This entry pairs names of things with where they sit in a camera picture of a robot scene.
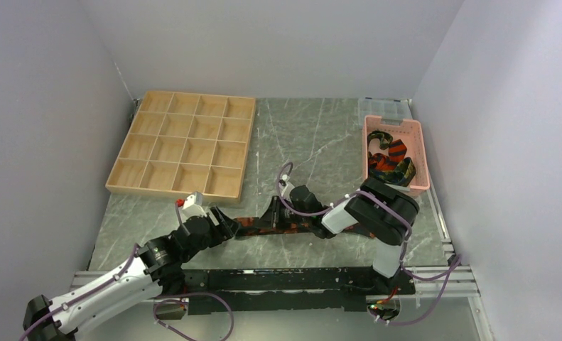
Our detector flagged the aluminium frame rail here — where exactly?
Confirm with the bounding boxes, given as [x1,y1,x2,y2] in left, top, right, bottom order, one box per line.
[69,266,481,299]

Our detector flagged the pink perforated plastic basket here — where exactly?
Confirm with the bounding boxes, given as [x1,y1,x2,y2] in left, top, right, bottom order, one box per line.
[362,115,431,197]

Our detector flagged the clear plastic organizer box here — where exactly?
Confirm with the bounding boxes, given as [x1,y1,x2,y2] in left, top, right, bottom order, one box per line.
[357,97,413,127]

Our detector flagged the black tie orange flowers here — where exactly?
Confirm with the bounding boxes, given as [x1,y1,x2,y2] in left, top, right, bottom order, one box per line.
[233,215,378,240]

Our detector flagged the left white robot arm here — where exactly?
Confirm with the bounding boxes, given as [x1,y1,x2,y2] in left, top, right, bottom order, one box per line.
[20,201,242,340]

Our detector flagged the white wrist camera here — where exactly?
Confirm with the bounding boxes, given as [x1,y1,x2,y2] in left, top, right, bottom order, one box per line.
[175,192,206,217]
[277,174,295,200]

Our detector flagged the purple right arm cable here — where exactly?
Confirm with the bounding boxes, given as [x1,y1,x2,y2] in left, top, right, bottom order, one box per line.
[276,162,461,327]

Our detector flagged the red striped tie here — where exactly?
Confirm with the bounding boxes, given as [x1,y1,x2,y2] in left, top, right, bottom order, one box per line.
[367,139,407,185]

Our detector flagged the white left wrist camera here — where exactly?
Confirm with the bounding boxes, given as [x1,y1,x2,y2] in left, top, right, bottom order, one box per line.
[175,192,206,217]

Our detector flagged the wooden compartment tray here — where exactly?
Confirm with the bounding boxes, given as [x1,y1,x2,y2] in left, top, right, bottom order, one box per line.
[106,90,256,203]

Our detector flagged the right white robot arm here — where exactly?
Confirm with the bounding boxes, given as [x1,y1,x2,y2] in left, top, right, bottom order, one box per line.
[266,175,420,295]

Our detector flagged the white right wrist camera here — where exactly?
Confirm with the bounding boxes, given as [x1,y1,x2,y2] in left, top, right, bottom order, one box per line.
[277,174,295,200]

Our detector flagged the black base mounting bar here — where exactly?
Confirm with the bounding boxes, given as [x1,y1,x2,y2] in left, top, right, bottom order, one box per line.
[159,266,416,312]

